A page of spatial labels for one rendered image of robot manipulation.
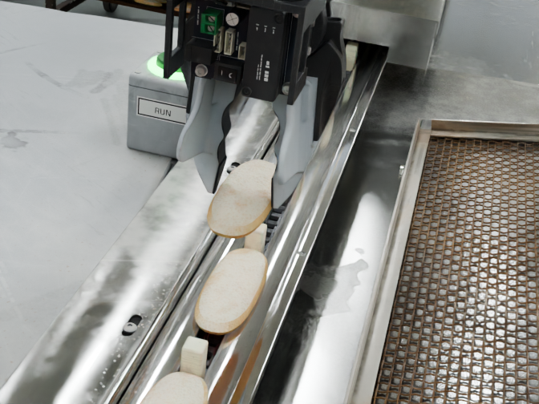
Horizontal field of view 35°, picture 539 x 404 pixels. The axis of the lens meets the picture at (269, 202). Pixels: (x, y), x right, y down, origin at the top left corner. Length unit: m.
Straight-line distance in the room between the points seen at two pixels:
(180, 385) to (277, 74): 0.19
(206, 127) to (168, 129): 0.27
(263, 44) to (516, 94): 0.68
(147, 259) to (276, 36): 0.22
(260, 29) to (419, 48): 0.56
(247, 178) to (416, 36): 0.45
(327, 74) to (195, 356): 0.18
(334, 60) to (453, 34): 0.78
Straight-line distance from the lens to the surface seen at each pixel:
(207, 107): 0.52
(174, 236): 0.62
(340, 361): 0.60
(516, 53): 1.25
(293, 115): 0.49
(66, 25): 1.12
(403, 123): 0.95
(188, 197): 0.67
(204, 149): 0.54
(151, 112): 0.80
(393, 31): 0.98
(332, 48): 0.49
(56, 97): 0.92
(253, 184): 0.56
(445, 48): 1.21
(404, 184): 0.67
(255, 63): 0.44
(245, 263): 0.60
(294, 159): 0.51
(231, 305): 0.57
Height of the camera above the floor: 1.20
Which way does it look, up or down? 30 degrees down
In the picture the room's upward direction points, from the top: 8 degrees clockwise
